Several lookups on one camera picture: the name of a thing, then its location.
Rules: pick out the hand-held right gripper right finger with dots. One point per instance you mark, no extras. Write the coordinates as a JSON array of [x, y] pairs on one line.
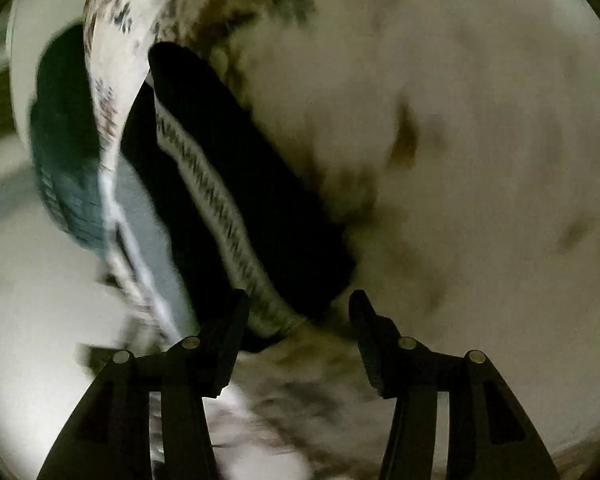
[[375, 355]]

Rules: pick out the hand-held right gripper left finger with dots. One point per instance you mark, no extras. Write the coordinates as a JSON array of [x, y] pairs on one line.
[[225, 350]]

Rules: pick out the striped knit sweater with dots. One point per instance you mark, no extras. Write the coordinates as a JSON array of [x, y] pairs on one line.
[[260, 210]]

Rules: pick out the floral bed blanket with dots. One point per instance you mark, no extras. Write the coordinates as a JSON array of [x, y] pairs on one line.
[[430, 110]]

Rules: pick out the folded dark green quilt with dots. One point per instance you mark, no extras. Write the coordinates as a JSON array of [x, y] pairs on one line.
[[60, 135]]

